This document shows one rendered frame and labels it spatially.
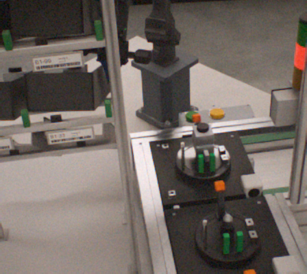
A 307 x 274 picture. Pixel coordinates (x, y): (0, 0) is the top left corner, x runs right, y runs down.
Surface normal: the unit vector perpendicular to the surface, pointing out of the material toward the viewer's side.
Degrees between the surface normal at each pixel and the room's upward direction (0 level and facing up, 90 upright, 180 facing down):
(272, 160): 0
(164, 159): 0
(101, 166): 0
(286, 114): 90
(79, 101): 65
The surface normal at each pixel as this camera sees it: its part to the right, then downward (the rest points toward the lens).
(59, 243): -0.05, -0.80
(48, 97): -0.05, 0.20
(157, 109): -0.70, 0.45
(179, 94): 0.71, 0.39
